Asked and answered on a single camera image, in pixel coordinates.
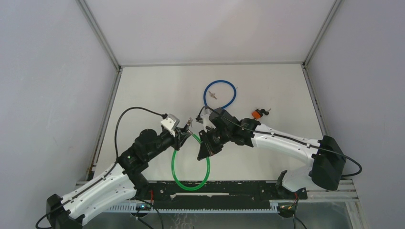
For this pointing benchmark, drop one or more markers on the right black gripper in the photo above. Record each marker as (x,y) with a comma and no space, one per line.
(207,148)

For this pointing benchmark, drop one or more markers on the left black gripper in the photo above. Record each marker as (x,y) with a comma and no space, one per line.
(181,134)

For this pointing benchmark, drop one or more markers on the green cable lock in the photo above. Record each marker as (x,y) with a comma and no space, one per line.
(188,173)

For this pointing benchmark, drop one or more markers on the silver keys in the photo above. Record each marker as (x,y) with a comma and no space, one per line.
(212,95)

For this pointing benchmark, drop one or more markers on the blue cable lock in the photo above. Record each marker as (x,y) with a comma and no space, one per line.
(225,91)

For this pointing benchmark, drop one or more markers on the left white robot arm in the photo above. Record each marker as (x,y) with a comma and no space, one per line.
(121,181)

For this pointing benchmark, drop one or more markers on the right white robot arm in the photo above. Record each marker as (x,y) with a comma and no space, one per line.
(323,159)

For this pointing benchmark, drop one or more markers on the orange padlock with keys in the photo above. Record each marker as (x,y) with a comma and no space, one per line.
(259,113)

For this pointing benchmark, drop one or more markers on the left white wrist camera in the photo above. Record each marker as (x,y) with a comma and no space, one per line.
(170,123)

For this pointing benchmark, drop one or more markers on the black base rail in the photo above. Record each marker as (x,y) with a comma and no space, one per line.
(219,195)

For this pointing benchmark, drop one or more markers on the white slotted cable duct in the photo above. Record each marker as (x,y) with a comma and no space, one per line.
(125,207)

